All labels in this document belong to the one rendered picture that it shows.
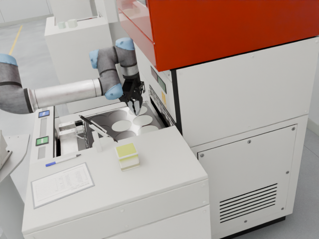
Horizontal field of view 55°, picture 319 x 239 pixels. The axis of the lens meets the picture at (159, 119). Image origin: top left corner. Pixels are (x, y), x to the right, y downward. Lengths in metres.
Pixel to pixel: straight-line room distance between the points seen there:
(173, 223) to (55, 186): 0.45
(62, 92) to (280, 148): 1.12
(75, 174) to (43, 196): 0.13
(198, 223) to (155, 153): 0.31
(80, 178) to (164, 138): 0.37
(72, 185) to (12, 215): 0.79
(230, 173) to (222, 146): 0.20
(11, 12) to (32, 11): 0.54
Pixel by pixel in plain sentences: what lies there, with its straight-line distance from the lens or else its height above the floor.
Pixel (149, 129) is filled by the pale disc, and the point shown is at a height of 0.90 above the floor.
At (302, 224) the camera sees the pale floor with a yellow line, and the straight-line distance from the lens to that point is 2.25.
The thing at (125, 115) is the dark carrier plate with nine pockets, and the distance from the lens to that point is 1.59.
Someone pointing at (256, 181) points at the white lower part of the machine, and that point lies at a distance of 1.78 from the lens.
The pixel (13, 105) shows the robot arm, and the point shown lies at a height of 1.22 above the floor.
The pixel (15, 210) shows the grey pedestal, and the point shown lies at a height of 0.51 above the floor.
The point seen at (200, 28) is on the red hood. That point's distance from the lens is 1.21.
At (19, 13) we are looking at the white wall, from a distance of 9.40.
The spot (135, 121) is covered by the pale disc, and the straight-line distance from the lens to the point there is 1.52.
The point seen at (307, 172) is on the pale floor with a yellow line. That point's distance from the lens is 2.60.
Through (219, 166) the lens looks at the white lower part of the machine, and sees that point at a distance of 1.57.
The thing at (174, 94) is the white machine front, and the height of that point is 1.12.
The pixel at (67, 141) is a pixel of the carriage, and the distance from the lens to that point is 1.55.
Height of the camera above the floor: 1.69
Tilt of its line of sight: 32 degrees down
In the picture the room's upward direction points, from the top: 8 degrees counter-clockwise
